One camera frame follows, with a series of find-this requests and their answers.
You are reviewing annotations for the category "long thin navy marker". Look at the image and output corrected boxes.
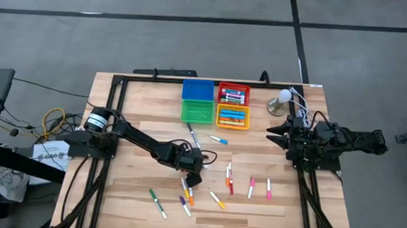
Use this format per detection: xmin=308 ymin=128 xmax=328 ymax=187
xmin=185 ymin=122 xmax=203 ymax=150

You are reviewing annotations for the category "black floor cable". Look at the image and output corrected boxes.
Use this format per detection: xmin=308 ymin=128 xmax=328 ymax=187
xmin=11 ymin=77 xmax=91 ymax=100

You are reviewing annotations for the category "magenta Expo marker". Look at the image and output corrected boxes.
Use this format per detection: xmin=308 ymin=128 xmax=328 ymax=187
xmin=220 ymin=93 xmax=247 ymax=100

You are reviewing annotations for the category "thin light-blue-capped white marker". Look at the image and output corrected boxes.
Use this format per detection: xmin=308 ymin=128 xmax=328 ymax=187
xmin=208 ymin=134 xmax=230 ymax=145

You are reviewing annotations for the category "yellow-green highlighter pen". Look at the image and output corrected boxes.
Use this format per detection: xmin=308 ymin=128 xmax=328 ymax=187
xmin=218 ymin=120 xmax=245 ymax=127

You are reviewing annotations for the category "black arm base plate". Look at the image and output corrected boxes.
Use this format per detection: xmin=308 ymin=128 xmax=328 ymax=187
xmin=289 ymin=147 xmax=343 ymax=174
xmin=62 ymin=133 xmax=120 ymax=160

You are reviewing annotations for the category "black stand beam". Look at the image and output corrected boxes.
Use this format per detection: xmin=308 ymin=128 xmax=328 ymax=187
xmin=0 ymin=143 xmax=69 ymax=186

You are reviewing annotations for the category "long black bar device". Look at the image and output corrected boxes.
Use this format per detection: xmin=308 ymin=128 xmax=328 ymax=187
xmin=132 ymin=66 xmax=199 ymax=79

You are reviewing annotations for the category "white coiled power cable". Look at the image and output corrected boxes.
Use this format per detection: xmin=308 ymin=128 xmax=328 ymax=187
xmin=287 ymin=87 xmax=314 ymax=131

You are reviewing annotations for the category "thin purple white marker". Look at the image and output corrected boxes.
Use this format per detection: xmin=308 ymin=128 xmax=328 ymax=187
xmin=177 ymin=196 xmax=194 ymax=218

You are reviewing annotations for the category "black curved chair back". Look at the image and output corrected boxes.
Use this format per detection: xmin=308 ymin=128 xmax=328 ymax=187
xmin=259 ymin=70 xmax=272 ymax=85

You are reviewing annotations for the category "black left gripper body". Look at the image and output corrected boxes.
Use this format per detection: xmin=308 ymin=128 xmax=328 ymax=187
xmin=164 ymin=142 xmax=208 ymax=176

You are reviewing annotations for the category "white patterned cloth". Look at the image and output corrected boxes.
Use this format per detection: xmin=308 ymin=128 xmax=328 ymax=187
xmin=0 ymin=167 xmax=31 ymax=204

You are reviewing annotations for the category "red plastic mesh basket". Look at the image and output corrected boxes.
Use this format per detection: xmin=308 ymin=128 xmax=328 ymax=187
xmin=216 ymin=82 xmax=252 ymax=107

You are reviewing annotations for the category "orange highlighter pen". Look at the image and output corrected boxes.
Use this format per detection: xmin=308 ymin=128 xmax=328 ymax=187
xmin=218 ymin=116 xmax=246 ymax=124

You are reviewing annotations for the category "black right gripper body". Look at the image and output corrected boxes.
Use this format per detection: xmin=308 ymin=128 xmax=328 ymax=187
xmin=283 ymin=114 xmax=314 ymax=162

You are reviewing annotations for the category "thin yellow white marker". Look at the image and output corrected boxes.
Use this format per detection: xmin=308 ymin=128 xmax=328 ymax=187
xmin=179 ymin=177 xmax=191 ymax=200
xmin=208 ymin=190 xmax=228 ymax=210

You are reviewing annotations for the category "yellow coiled cable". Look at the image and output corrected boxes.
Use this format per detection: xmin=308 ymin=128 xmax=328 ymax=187
xmin=40 ymin=107 xmax=66 ymax=142

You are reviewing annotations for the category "green plastic mesh basket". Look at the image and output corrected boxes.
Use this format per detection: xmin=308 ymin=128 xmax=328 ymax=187
xmin=179 ymin=99 xmax=216 ymax=126

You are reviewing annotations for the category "white bulb brass lamp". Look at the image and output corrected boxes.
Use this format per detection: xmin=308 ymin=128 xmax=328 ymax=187
xmin=266 ymin=88 xmax=293 ymax=118

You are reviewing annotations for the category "thin red white marker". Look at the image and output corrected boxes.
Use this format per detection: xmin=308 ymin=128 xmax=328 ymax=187
xmin=226 ymin=162 xmax=236 ymax=196

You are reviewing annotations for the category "thin green white marker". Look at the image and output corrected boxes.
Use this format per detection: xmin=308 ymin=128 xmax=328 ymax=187
xmin=147 ymin=188 xmax=169 ymax=220

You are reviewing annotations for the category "blue plastic mesh basket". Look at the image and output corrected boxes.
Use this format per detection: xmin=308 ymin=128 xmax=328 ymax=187
xmin=181 ymin=78 xmax=216 ymax=102

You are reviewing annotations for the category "white printed paper sheet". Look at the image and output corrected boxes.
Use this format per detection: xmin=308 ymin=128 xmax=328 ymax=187
xmin=28 ymin=139 xmax=71 ymax=188

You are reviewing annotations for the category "yellow plastic mesh basket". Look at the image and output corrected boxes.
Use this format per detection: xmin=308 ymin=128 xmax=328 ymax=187
xmin=215 ymin=103 xmax=252 ymax=132

